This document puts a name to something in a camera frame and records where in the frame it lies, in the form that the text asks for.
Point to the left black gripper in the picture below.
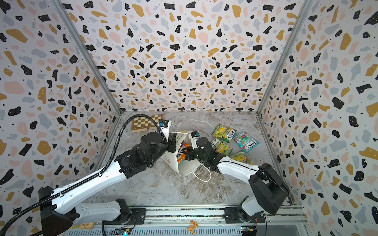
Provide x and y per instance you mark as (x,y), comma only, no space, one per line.
(172,142)

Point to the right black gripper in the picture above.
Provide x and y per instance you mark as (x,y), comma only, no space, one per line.
(189,156)

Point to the white paper bag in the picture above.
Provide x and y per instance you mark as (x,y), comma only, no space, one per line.
(185,167)

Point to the green teal snack packet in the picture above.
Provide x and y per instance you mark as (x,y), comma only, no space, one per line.
(245,141)

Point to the orange snack packet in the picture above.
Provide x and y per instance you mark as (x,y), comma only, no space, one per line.
(181,155)

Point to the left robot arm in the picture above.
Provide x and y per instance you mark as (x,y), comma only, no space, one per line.
(63,207)

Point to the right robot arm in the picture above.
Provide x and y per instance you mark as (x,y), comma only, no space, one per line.
(269,189)

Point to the wooden chessboard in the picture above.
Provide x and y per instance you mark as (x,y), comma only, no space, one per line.
(142,124)

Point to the orange clips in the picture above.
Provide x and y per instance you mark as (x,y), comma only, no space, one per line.
(192,227)

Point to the right circuit board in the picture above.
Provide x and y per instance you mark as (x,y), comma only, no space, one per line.
(249,231)

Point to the circuit board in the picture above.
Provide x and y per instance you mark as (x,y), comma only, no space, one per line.
(125,231)
(249,231)

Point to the left circuit board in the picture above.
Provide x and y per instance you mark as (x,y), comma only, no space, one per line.
(125,231)

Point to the wooden tag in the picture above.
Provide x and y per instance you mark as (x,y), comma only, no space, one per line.
(87,226)

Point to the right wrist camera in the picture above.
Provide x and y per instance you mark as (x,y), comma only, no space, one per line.
(194,136)

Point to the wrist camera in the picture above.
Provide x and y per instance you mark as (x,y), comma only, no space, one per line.
(165,127)
(194,136)

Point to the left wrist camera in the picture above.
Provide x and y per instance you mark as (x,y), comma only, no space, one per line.
(165,127)

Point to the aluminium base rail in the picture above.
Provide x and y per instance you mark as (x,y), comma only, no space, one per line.
(174,221)

